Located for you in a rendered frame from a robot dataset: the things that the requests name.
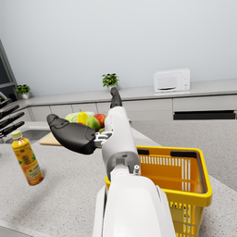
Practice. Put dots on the lemon tea bottle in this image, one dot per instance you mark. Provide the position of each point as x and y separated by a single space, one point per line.
27 160

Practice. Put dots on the yellow slatted basket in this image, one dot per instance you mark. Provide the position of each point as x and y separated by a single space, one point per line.
182 179

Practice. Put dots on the red apple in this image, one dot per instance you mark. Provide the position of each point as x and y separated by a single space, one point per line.
100 119

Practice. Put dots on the kitchen sink basin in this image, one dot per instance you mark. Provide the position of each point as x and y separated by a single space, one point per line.
31 134

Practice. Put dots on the green apple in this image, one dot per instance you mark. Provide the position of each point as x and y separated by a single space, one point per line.
93 123

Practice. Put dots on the potted green plant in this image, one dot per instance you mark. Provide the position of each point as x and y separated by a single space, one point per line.
23 90
110 80

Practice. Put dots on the wooden cutting board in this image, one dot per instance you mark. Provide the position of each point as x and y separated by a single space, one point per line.
49 139

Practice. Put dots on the green cabbage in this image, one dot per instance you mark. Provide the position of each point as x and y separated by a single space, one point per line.
74 116

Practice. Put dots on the grey kitchen counter cabinets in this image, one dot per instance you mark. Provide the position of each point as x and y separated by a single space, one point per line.
172 102

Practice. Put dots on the white microwave oven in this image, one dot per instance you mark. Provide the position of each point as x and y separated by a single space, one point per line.
171 80

